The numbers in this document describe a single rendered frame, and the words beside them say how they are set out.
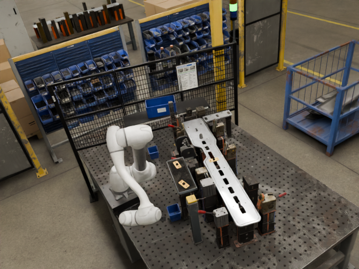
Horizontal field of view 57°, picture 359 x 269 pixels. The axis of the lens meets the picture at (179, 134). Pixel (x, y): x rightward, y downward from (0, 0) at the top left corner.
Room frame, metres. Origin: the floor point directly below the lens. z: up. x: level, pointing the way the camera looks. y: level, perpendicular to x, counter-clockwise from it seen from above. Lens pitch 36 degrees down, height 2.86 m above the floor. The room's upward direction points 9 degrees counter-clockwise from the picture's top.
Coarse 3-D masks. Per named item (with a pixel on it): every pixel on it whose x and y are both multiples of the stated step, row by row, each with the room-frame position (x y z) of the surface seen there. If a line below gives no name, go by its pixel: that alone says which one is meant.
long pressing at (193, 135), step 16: (192, 128) 2.63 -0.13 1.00; (208, 128) 2.59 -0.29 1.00; (192, 144) 2.38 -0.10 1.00; (208, 144) 2.34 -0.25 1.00; (208, 160) 2.13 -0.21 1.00; (224, 160) 2.10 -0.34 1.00; (224, 176) 1.91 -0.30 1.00; (224, 192) 1.74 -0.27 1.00; (240, 192) 1.71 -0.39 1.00; (240, 224) 1.43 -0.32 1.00
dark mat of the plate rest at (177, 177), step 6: (168, 162) 1.99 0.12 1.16; (180, 162) 1.97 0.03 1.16; (174, 168) 1.91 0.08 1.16; (180, 168) 1.90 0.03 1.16; (186, 168) 1.89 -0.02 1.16; (174, 174) 1.85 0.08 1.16; (180, 174) 1.84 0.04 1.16; (186, 174) 1.83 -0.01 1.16; (174, 180) 1.78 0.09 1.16; (180, 180) 1.77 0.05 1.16; (186, 180) 1.76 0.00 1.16; (192, 180) 1.75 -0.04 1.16; (180, 186) 1.71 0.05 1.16; (186, 186) 1.70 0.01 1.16; (192, 186) 1.69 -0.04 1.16
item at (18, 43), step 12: (0, 0) 8.10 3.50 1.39; (12, 0) 8.21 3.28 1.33; (0, 12) 8.06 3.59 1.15; (12, 12) 8.17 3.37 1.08; (0, 24) 8.01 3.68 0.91; (12, 24) 8.12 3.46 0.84; (0, 36) 7.96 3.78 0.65; (12, 36) 8.07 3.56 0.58; (24, 36) 8.18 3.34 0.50; (12, 48) 8.03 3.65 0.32; (24, 48) 8.14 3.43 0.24
